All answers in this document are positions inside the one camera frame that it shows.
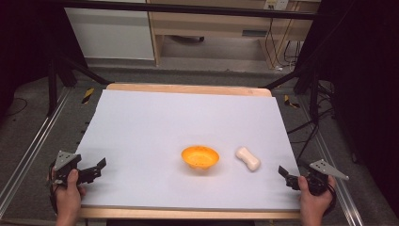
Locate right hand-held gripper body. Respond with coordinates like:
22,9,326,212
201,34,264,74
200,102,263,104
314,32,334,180
295,158,350,197

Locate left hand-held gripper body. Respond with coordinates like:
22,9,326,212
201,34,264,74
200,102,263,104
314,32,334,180
52,150,95,186

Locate person's right hand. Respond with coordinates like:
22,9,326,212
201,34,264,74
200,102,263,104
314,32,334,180
296,174,337,218

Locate person's left hand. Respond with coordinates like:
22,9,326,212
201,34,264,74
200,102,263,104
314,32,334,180
46,169,87,218

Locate white bone-shaped soap bar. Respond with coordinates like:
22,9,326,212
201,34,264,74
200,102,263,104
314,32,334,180
234,146,262,172

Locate yellow black floor tape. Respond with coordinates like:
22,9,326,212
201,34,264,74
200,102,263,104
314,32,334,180
283,94,301,110
81,87,95,105

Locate white paper sheet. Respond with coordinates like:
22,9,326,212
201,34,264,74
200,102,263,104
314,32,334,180
74,89,303,211

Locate orange plastic bowl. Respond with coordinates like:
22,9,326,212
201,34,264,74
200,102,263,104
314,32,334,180
181,144,220,170

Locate black metal stand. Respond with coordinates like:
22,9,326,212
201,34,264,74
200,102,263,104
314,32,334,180
46,51,113,118
260,56,324,124

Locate wooden table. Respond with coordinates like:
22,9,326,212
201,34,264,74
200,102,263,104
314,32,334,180
78,82,303,220

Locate black curtain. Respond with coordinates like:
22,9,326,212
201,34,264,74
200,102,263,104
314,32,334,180
295,0,399,218
0,0,90,121

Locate white cabinet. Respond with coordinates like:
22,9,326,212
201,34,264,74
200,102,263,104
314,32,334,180
64,0,156,61

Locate light wooden desk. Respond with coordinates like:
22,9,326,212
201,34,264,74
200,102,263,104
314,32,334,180
146,0,321,70

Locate aluminium floor rail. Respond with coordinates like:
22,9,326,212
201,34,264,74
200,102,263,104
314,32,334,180
296,93,366,226
0,87,72,218

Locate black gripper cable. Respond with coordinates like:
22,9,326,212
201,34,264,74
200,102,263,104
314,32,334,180
323,175,339,218

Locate black floor cables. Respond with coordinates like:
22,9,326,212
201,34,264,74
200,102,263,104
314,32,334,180
285,79,337,159

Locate thin black floor cable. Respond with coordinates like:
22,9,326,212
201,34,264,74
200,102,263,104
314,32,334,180
4,96,30,118

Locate cables under desk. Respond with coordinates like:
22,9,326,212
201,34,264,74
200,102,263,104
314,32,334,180
263,17,304,71

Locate white wall socket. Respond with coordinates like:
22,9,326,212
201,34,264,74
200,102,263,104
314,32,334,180
263,0,290,11

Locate black horizontal frame bar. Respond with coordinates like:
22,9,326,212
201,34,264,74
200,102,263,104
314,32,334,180
46,0,318,21

